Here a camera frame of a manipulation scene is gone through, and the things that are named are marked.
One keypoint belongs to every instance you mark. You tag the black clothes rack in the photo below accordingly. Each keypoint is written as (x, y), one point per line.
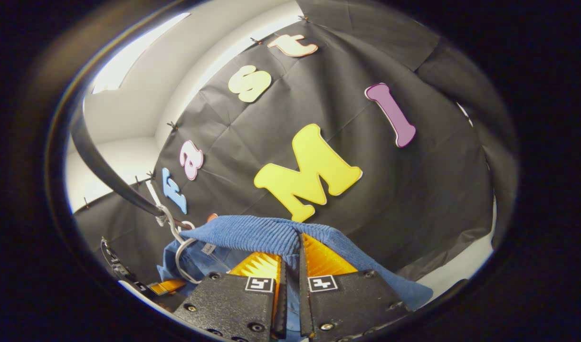
(109, 173)

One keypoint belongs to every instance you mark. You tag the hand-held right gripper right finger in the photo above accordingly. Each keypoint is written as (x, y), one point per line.
(352, 304)

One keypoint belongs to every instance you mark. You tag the blue shirt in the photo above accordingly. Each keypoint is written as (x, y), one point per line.
(252, 235)

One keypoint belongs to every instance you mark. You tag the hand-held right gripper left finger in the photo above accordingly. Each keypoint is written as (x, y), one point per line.
(233, 304)

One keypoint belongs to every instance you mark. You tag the white plastic hanger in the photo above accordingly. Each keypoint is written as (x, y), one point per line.
(178, 259)

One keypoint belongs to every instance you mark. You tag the black backdrop cloth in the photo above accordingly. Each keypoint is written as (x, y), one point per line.
(414, 190)

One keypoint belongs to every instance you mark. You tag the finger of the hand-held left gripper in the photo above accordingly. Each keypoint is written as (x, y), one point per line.
(166, 286)

